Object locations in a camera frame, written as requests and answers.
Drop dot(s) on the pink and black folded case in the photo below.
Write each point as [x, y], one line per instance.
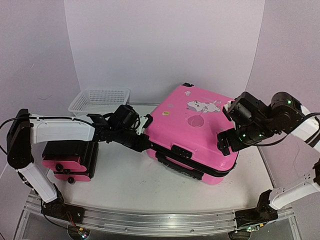
[71, 160]

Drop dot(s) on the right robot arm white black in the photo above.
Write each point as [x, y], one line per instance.
[293, 120]

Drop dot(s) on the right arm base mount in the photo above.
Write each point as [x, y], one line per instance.
[261, 214]

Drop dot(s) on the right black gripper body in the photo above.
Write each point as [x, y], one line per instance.
[224, 141]

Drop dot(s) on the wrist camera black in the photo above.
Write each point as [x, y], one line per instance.
[246, 109]
[124, 117]

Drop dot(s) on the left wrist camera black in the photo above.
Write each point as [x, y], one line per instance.
[124, 117]

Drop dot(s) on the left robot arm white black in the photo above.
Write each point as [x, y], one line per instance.
[29, 129]

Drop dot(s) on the white plastic mesh basket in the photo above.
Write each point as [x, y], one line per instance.
[99, 100]

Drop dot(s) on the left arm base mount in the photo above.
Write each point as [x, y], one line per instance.
[58, 209]

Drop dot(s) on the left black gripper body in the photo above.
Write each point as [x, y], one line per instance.
[123, 138]

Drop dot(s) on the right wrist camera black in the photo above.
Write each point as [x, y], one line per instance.
[246, 109]

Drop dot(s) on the curved aluminium rail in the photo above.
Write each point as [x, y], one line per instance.
[156, 224]

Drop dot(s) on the pink hard-shell suitcase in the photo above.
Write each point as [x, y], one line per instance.
[184, 133]

